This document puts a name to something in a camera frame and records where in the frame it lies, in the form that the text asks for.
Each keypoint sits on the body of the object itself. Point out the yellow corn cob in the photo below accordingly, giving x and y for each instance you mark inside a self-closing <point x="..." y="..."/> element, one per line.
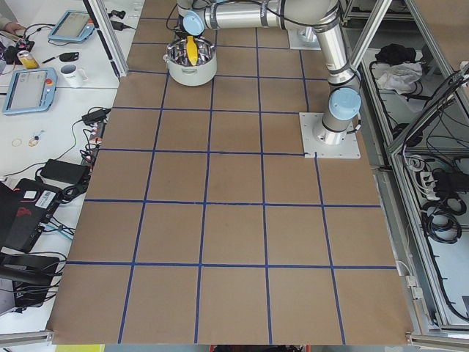
<point x="192" y="50"/>

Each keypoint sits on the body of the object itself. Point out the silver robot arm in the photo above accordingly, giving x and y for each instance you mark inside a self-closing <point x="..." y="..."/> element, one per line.
<point x="311" y="25"/>

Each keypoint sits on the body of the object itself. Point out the white cooking pot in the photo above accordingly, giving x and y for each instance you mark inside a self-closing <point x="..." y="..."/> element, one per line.
<point x="180" y="68"/>

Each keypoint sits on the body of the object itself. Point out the brown paper table cover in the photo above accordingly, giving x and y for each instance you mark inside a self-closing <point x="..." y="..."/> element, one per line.
<point x="205" y="224"/>

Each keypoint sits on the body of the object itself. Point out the black power adapter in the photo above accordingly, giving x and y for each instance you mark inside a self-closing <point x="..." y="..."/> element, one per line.
<point x="96" y="116"/>

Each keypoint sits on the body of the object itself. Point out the black power brick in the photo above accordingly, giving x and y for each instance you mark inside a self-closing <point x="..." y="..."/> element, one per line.
<point x="65" y="172"/>

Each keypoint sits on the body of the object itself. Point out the white mug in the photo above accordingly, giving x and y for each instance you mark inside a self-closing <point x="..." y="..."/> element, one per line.
<point x="73" y="75"/>

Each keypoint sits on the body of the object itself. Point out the black and white cloth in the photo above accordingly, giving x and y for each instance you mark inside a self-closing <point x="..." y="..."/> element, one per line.
<point x="403" y="72"/>

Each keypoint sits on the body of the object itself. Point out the black laptop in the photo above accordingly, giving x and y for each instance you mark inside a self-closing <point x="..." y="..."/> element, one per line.
<point x="28" y="207"/>

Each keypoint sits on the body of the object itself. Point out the blue teach pendant far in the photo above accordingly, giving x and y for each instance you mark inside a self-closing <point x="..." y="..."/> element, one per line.
<point x="74" y="27"/>

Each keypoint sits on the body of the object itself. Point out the blue teach pendant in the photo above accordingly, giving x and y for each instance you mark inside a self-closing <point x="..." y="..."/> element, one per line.
<point x="30" y="91"/>
<point x="74" y="27"/>

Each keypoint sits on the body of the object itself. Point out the blue teach pendant near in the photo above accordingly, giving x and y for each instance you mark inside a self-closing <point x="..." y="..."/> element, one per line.
<point x="30" y="91"/>

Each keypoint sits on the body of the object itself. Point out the black docking device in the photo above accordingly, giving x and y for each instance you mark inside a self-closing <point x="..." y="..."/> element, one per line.
<point x="30" y="280"/>

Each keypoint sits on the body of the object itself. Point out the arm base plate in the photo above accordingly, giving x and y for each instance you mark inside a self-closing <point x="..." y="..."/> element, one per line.
<point x="303" y="39"/>
<point x="318" y="142"/>

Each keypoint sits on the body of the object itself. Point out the aluminium frame post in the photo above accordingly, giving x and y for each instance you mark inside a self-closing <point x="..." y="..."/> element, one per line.
<point x="97" y="11"/>

